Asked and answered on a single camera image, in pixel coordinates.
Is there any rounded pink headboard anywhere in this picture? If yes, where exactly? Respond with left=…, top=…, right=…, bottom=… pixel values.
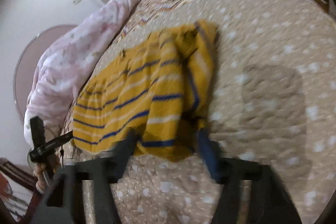
left=13, top=24, right=76, bottom=122

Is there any person's left hand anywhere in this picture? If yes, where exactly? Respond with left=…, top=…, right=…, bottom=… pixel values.
left=34, top=155, right=60, bottom=194

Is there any yellow striped knit sweater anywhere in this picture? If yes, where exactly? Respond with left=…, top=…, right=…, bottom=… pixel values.
left=72, top=20, right=217, bottom=162

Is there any beige dotted quilted bedspread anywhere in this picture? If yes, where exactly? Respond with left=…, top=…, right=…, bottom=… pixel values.
left=60, top=0, right=336, bottom=224

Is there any wall switch plate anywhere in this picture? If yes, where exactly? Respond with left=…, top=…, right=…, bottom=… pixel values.
left=72, top=0, right=82, bottom=5

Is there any pink floral comforter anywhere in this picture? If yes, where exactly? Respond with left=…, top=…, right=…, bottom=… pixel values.
left=23, top=0, right=141, bottom=148

